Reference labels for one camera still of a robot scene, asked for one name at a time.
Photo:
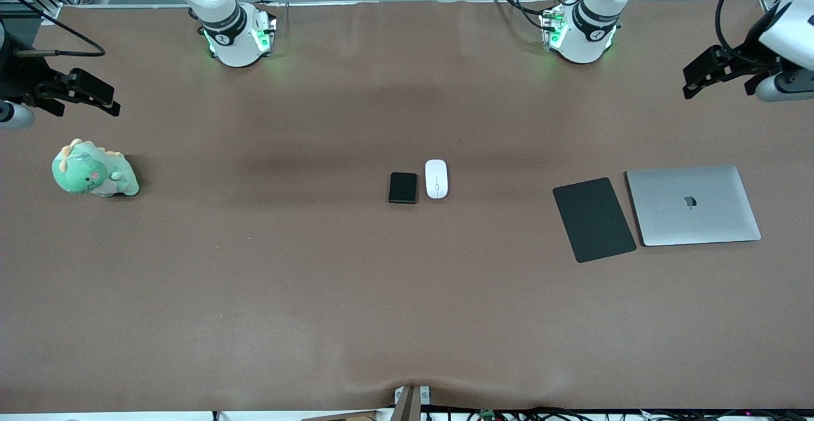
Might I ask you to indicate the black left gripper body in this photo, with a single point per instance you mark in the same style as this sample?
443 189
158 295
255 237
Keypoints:
741 64

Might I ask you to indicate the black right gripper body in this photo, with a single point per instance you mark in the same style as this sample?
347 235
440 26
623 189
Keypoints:
19 79

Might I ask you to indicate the white computer mouse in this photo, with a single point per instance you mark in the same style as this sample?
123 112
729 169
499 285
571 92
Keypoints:
436 179

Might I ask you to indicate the small black square box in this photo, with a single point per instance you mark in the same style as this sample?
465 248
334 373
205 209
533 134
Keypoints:
403 187

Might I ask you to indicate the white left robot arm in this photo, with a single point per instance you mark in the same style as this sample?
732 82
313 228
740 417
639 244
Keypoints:
585 33

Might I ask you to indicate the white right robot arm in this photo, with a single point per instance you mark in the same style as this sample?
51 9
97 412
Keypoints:
229 33

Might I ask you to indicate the black mouse pad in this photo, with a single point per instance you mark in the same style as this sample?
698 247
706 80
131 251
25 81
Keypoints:
594 220

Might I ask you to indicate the green dinosaur plush toy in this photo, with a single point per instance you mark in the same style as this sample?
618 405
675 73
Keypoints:
89 170

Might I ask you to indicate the silver laptop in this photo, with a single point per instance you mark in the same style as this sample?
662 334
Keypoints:
693 205

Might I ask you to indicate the small green circuit board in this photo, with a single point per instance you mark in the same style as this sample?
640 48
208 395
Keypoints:
488 414

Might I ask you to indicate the brown camera mount bracket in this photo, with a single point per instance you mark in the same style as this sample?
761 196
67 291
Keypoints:
410 405

